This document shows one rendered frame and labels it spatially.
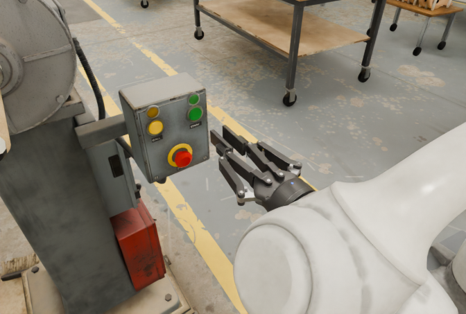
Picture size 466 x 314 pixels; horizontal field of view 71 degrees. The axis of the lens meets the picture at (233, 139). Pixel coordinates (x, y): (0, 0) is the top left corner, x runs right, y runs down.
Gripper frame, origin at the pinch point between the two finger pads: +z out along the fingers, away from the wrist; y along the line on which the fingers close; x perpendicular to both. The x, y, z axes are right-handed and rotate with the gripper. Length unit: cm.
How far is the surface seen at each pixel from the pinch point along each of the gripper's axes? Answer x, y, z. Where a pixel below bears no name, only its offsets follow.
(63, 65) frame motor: 15.8, -21.8, 14.2
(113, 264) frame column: -57, -26, 29
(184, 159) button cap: -8.6, -5.3, 9.5
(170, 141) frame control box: -4.9, -6.7, 12.2
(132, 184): -30.5, -13.3, 31.8
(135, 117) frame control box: 3.3, -12.8, 12.7
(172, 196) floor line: -107, 17, 91
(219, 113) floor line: -107, 89, 154
